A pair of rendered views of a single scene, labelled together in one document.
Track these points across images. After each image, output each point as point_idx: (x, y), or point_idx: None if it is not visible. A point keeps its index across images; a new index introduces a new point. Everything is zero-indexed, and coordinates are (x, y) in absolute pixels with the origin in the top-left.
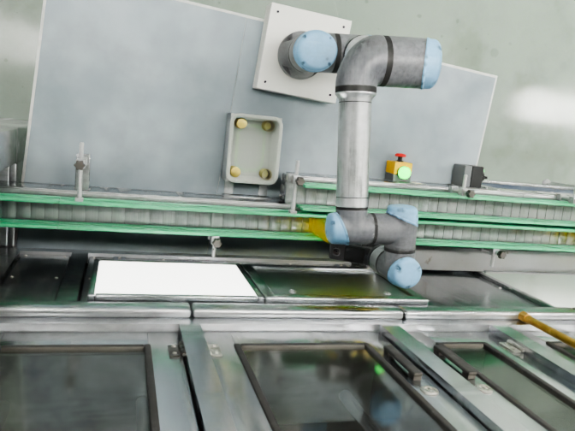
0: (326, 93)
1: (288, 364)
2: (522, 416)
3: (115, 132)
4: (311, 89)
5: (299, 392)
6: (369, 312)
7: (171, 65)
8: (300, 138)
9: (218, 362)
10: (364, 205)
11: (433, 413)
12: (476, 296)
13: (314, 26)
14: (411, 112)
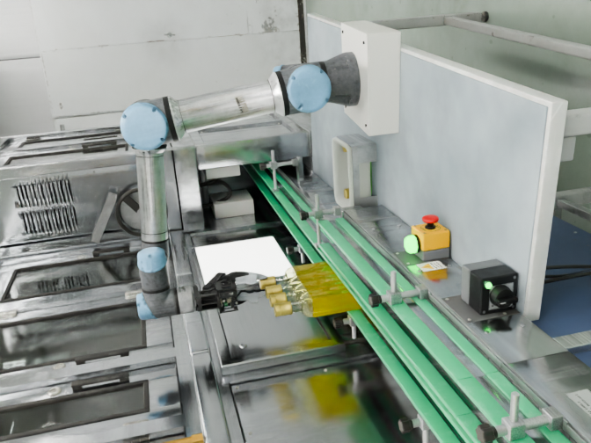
0: (364, 123)
1: (113, 319)
2: (10, 403)
3: (328, 141)
4: (360, 117)
5: (73, 323)
6: (186, 337)
7: None
8: (388, 170)
9: (117, 299)
10: (142, 239)
11: (28, 365)
12: (312, 429)
13: (354, 45)
14: (454, 157)
